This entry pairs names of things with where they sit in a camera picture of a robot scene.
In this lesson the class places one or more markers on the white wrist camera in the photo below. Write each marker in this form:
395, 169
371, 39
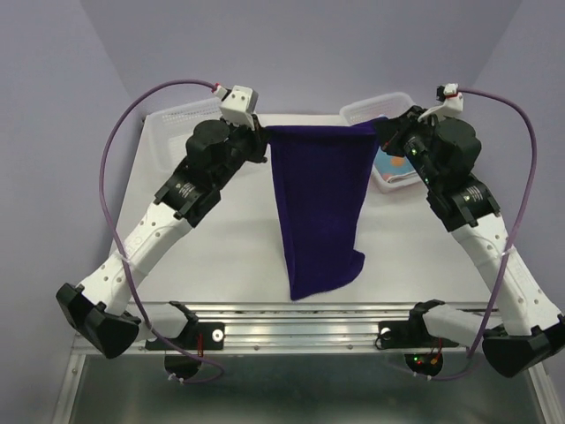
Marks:
450, 103
237, 104

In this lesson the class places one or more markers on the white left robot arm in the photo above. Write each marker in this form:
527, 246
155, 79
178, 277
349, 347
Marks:
96, 307

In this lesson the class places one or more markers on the white basket with towels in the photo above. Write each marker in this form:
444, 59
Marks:
168, 130

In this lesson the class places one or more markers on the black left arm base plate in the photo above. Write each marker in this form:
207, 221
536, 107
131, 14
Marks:
206, 336

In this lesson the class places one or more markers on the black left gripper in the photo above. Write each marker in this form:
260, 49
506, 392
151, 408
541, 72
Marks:
259, 139

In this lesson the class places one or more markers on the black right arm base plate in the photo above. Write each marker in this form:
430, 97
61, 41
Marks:
404, 335

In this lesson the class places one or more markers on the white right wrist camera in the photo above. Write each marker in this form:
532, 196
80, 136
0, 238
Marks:
450, 103

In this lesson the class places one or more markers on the blue dotted cartoon towel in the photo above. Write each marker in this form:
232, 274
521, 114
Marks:
393, 170

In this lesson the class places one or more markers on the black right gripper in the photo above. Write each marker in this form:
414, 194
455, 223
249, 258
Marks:
395, 130

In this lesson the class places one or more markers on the white empty plastic basket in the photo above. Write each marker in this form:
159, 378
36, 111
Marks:
375, 111

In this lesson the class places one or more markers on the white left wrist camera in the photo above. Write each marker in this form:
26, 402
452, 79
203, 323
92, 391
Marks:
237, 104

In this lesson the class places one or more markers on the aluminium rail frame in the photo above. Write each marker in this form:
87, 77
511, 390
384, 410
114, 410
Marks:
304, 328

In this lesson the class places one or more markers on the purple towel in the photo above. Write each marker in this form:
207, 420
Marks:
320, 177

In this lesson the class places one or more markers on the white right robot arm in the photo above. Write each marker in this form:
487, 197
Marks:
521, 326

